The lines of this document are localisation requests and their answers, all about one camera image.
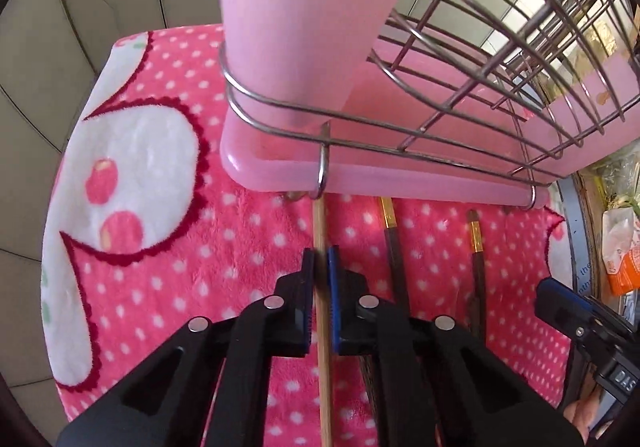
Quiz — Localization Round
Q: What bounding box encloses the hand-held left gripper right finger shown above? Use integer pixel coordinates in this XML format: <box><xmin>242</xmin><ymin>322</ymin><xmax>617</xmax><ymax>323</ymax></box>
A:
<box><xmin>327</xmin><ymin>245</ymin><xmax>587</xmax><ymax>447</ymax></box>

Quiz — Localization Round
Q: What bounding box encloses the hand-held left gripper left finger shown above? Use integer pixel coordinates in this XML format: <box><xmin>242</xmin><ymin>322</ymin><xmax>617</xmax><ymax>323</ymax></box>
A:
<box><xmin>55</xmin><ymin>248</ymin><xmax>317</xmax><ymax>447</ymax></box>

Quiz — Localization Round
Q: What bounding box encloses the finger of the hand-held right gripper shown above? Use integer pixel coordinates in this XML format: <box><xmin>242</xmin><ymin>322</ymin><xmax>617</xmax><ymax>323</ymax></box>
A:
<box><xmin>533</xmin><ymin>276</ymin><xmax>603</xmax><ymax>344</ymax></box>

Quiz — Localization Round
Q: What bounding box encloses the dark chopstick with gold band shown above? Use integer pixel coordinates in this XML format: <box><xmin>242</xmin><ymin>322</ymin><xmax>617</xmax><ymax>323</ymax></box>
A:
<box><xmin>378</xmin><ymin>197</ymin><xmax>412</xmax><ymax>304</ymax></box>
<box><xmin>465</xmin><ymin>210</ymin><xmax>489</xmax><ymax>343</ymax></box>

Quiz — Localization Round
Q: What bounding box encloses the light wooden chopstick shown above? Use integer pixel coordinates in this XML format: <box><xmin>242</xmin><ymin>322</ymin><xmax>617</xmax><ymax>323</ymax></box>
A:
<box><xmin>311</xmin><ymin>200</ymin><xmax>334</xmax><ymax>447</ymax></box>

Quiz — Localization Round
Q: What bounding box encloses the pink plastic utensil cup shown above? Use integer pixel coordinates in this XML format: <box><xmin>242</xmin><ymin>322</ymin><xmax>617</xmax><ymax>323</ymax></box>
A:
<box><xmin>218</xmin><ymin>0</ymin><xmax>437</xmax><ymax>123</ymax></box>

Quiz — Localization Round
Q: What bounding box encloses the person's right hand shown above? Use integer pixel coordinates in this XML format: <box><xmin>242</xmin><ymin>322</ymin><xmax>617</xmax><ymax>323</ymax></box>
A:
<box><xmin>562</xmin><ymin>384</ymin><xmax>617</xmax><ymax>437</ymax></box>

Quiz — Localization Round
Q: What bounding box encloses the shelf unit with wooden board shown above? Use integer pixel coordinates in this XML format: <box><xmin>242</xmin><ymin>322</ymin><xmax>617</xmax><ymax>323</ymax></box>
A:
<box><xmin>550</xmin><ymin>166</ymin><xmax>640</xmax><ymax>313</ymax></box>

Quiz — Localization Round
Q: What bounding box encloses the orange and white paper packet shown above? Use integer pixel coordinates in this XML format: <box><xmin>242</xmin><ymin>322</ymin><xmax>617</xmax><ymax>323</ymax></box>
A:
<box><xmin>606</xmin><ymin>247</ymin><xmax>640</xmax><ymax>297</ymax></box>

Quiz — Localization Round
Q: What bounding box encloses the clear plastic bag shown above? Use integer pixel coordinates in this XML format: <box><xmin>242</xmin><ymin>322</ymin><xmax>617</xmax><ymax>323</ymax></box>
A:
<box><xmin>602</xmin><ymin>208</ymin><xmax>640</xmax><ymax>254</ymax></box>

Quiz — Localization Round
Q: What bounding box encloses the pink polka dot blanket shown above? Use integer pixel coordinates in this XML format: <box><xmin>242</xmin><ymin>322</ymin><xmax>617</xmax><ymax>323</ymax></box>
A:
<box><xmin>40</xmin><ymin>24</ymin><xmax>577</xmax><ymax>447</ymax></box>

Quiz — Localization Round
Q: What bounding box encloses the green onion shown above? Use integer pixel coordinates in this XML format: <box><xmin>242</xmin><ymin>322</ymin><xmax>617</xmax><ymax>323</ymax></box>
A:
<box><xmin>602</xmin><ymin>190</ymin><xmax>640</xmax><ymax>215</ymax></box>

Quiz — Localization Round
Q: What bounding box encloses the pink plastic drip tray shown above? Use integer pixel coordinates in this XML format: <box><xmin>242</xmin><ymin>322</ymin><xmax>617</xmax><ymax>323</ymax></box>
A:
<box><xmin>220</xmin><ymin>33</ymin><xmax>640</xmax><ymax>209</ymax></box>

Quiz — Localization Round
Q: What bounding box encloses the metal wire dish rack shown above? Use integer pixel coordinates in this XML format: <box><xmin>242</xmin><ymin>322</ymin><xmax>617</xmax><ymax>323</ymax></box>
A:
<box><xmin>218</xmin><ymin>0</ymin><xmax>640</xmax><ymax>212</ymax></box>

